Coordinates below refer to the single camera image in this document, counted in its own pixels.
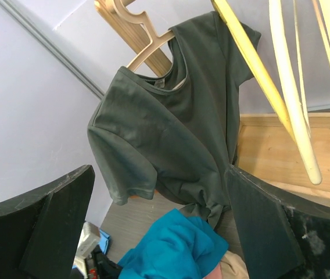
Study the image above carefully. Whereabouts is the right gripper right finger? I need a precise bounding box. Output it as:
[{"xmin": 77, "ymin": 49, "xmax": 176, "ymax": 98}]
[{"xmin": 225, "ymin": 166, "xmax": 330, "ymax": 278}]

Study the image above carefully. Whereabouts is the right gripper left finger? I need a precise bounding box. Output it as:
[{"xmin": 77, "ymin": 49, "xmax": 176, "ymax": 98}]
[{"xmin": 0, "ymin": 165, "xmax": 95, "ymax": 278}]

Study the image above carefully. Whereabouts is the beige t shirt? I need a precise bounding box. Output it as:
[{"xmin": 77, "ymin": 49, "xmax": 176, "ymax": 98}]
[{"xmin": 220, "ymin": 251, "xmax": 249, "ymax": 279}]

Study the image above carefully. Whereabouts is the pink t shirt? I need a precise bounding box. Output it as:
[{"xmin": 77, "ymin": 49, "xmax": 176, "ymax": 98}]
[{"xmin": 205, "ymin": 265, "xmax": 223, "ymax": 279}]

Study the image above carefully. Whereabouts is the blue t shirt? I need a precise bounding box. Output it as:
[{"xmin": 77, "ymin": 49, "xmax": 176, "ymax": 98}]
[{"xmin": 119, "ymin": 209, "xmax": 228, "ymax": 278}]

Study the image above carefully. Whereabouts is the grey t shirt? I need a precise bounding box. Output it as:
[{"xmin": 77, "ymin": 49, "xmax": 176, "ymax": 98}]
[{"xmin": 87, "ymin": 12, "xmax": 253, "ymax": 226}]

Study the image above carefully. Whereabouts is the wooden hanger blue shirt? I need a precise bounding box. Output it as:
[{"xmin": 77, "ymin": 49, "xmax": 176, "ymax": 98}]
[{"xmin": 211, "ymin": 0, "xmax": 295, "ymax": 140}]

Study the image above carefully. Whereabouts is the wooden hanger grey shirt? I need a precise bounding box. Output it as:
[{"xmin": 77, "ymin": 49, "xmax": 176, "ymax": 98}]
[{"xmin": 105, "ymin": 1, "xmax": 174, "ymax": 77}]

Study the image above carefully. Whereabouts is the blue patterned cloth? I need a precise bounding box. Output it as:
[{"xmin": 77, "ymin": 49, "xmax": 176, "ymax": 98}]
[{"xmin": 98, "ymin": 228, "xmax": 110, "ymax": 255}]

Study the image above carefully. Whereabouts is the wooden clothes rack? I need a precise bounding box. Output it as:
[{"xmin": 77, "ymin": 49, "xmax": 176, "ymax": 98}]
[{"xmin": 95, "ymin": 1, "xmax": 330, "ymax": 207}]

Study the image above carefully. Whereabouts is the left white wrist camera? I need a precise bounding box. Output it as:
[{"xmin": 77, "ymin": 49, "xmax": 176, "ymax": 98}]
[{"xmin": 73, "ymin": 221, "xmax": 101, "ymax": 278}]

